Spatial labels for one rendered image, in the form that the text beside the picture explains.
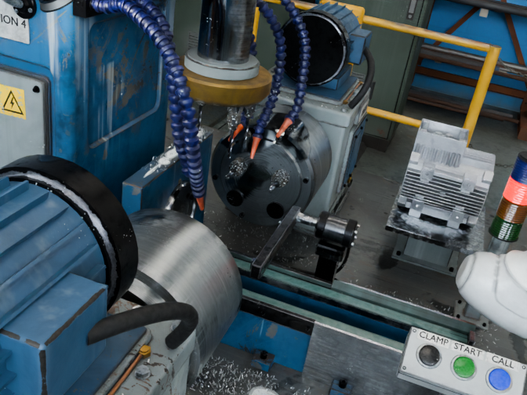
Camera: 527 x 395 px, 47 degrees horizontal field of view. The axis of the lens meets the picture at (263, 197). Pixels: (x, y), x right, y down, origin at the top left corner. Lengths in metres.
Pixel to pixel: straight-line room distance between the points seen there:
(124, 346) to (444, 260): 1.11
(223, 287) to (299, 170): 0.49
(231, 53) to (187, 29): 3.65
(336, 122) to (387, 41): 2.72
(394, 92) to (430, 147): 2.73
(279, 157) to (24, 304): 0.89
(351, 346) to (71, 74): 0.68
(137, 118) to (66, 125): 0.23
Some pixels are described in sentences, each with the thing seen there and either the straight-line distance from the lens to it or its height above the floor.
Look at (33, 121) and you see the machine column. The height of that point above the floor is 1.23.
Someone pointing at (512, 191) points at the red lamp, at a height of 1.14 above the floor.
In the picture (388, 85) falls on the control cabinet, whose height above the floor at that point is 0.49.
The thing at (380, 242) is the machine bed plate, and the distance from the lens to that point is 1.70.
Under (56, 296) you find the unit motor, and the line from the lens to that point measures 0.53.
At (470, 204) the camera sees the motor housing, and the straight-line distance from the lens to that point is 1.56.
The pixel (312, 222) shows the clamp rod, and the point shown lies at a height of 1.02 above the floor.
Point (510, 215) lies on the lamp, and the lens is 1.37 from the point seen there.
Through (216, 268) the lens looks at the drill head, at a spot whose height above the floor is 1.12.
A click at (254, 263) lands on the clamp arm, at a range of 1.09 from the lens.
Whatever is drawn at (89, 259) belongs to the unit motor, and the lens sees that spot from 0.59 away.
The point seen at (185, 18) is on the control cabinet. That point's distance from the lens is 4.66.
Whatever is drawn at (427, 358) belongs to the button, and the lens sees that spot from 0.93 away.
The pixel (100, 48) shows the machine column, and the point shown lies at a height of 1.34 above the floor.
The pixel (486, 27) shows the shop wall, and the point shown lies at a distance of 6.05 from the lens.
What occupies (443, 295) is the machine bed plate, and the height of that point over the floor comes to 0.80.
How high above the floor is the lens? 1.65
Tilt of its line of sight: 28 degrees down
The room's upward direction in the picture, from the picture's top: 9 degrees clockwise
